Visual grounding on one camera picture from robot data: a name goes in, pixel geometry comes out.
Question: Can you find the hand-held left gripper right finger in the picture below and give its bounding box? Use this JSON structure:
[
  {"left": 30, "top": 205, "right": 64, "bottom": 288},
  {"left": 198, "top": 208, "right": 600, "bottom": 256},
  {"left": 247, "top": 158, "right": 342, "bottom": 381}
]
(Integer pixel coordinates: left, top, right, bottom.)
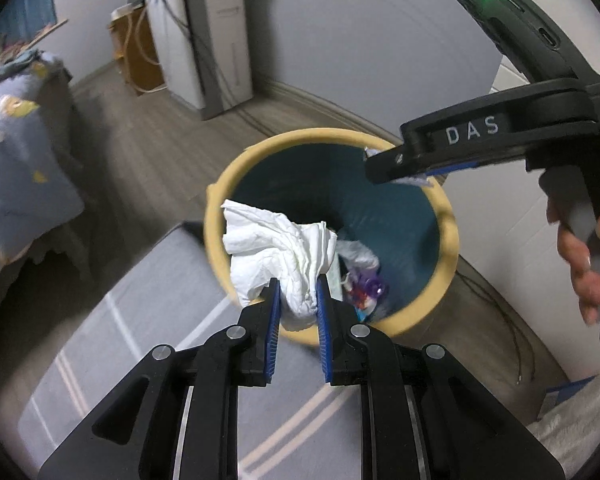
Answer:
[{"left": 316, "top": 275, "right": 565, "bottom": 480}]

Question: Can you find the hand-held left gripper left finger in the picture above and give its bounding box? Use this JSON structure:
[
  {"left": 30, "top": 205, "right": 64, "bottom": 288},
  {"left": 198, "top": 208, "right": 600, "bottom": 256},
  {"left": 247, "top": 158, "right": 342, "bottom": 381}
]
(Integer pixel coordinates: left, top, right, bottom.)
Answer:
[{"left": 36, "top": 276, "right": 282, "bottom": 480}]

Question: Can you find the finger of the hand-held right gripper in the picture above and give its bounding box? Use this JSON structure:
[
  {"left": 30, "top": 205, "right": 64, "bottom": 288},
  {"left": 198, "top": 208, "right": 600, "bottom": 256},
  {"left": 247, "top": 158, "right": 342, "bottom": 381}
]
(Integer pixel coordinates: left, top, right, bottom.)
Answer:
[{"left": 364, "top": 80, "right": 597, "bottom": 187}]

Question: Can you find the twisted white tissue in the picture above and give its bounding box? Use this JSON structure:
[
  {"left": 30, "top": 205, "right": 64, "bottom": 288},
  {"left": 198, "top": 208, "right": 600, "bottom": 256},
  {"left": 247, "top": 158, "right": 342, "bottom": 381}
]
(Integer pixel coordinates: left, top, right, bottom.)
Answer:
[{"left": 337, "top": 240, "right": 381, "bottom": 281}]

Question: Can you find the large white tissue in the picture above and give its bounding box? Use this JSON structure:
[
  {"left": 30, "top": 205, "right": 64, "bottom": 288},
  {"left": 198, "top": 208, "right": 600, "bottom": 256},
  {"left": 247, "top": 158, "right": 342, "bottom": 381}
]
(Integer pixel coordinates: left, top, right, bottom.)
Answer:
[{"left": 222, "top": 200, "right": 338, "bottom": 333}]

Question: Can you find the yellow rimmed teal trash bin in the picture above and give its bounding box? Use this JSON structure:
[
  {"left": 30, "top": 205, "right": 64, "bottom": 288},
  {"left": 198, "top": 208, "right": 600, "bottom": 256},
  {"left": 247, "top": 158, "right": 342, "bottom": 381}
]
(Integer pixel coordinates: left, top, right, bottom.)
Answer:
[{"left": 203, "top": 129, "right": 461, "bottom": 348}]

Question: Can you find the person's right hand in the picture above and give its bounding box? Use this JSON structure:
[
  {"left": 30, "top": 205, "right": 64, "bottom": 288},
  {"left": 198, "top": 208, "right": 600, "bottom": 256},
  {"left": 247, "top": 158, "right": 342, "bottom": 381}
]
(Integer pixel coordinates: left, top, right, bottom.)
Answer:
[{"left": 546, "top": 195, "right": 600, "bottom": 327}]

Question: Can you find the white cabinet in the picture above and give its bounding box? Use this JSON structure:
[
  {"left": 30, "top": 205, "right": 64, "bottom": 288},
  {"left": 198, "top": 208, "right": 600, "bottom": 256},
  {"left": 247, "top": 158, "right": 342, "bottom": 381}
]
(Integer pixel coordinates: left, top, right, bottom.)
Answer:
[{"left": 490, "top": 52, "right": 536, "bottom": 93}]

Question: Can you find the grey checked mat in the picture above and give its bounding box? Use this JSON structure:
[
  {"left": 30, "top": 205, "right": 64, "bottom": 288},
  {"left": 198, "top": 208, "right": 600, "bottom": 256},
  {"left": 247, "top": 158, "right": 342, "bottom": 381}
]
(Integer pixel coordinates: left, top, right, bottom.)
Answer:
[{"left": 0, "top": 220, "right": 531, "bottom": 480}]

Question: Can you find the white fluffy rug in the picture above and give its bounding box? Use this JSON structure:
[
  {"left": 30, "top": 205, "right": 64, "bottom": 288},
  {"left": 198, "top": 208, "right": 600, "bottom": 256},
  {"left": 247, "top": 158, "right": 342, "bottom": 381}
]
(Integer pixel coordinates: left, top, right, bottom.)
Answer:
[{"left": 527, "top": 375, "right": 600, "bottom": 480}]

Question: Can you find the white air purifier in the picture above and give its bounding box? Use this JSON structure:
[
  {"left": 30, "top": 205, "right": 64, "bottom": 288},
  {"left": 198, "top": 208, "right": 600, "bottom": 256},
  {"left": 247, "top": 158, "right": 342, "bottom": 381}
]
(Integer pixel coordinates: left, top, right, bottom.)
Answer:
[{"left": 145, "top": 0, "right": 254, "bottom": 122}]

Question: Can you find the bed with blue quilt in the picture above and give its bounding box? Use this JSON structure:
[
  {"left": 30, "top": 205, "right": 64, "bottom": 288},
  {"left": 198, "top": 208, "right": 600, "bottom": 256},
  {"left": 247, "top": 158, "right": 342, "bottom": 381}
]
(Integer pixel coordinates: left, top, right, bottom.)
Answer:
[{"left": 0, "top": 50, "right": 86, "bottom": 281}]

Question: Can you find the brown cardboard box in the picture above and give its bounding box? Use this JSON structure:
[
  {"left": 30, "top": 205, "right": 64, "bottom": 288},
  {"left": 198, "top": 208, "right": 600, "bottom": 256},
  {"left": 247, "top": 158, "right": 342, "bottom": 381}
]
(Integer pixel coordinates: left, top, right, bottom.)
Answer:
[{"left": 111, "top": 5, "right": 167, "bottom": 97}]

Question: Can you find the wooden window sill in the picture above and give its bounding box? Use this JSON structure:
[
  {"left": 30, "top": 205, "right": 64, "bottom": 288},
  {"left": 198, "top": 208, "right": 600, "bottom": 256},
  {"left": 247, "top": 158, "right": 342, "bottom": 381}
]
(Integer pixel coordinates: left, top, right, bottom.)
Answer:
[{"left": 32, "top": 19, "right": 70, "bottom": 43}]

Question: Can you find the white cable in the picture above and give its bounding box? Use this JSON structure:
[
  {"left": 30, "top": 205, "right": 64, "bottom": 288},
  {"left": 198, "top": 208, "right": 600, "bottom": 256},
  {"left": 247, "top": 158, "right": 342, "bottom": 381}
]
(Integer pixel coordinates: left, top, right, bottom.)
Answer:
[{"left": 127, "top": 5, "right": 170, "bottom": 97}]

